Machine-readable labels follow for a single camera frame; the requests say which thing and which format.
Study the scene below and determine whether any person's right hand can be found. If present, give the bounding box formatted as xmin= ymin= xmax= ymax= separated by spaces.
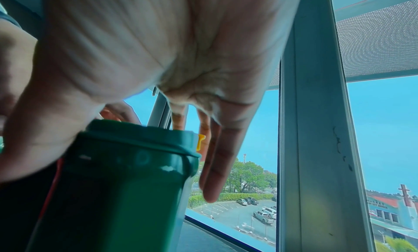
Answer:
xmin=0 ymin=0 xmax=305 ymax=204

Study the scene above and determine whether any green plastic container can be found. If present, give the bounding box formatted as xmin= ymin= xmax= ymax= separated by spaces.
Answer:
xmin=25 ymin=119 xmax=203 ymax=252

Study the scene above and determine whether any person's left forearm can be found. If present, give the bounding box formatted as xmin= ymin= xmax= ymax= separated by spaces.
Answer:
xmin=0 ymin=20 xmax=39 ymax=133

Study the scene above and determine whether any large green tree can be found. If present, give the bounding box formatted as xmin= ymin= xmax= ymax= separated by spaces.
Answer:
xmin=225 ymin=160 xmax=278 ymax=195

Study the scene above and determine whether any green hedge row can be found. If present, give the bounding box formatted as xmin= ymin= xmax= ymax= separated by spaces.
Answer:
xmin=188 ymin=192 xmax=275 ymax=209

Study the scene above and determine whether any white pickup truck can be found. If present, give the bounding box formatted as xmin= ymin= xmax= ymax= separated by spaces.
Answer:
xmin=253 ymin=211 xmax=275 ymax=225

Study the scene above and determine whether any blue window sill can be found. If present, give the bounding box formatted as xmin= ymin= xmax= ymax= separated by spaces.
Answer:
xmin=184 ymin=214 xmax=276 ymax=252

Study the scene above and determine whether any grey mesh insect screen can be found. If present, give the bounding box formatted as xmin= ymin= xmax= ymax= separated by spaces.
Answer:
xmin=267 ymin=0 xmax=418 ymax=90

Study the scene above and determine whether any building with red roof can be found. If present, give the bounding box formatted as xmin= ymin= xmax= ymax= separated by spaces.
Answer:
xmin=365 ymin=184 xmax=418 ymax=248

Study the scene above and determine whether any slim aluminium window frame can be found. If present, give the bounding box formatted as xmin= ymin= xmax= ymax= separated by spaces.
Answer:
xmin=146 ymin=86 xmax=173 ymax=130

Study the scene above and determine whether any grey aluminium window post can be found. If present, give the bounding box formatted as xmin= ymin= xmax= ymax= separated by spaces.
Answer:
xmin=278 ymin=0 xmax=375 ymax=252

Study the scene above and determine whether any red cord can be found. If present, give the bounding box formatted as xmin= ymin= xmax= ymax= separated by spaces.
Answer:
xmin=34 ymin=157 xmax=64 ymax=228

